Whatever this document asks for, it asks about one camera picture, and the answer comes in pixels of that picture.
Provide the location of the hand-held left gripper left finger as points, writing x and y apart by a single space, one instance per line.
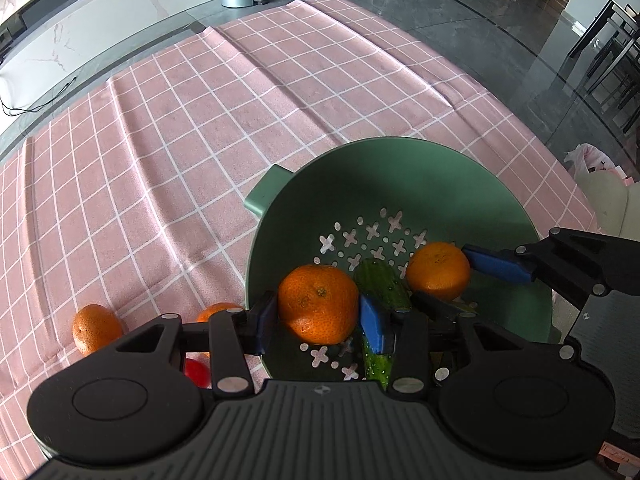
264 322

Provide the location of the white marble cabinet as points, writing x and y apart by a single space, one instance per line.
100 25

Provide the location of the small green cucumber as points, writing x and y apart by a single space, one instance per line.
376 366
382 282

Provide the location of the green colander bowl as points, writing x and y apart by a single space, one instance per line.
400 195

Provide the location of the large orange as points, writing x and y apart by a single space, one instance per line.
317 305

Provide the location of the small orange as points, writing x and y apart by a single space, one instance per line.
439 270

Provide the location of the dark dining table with chairs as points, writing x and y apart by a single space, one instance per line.
612 55

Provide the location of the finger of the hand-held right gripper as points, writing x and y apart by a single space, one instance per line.
440 306
500 266

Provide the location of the pink checkered tablecloth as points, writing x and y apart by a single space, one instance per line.
175 160

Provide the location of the red cherry tomato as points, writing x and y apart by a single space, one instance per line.
198 373

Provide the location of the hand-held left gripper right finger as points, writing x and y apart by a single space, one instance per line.
375 325

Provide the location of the white plastic bag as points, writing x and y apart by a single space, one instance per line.
594 159

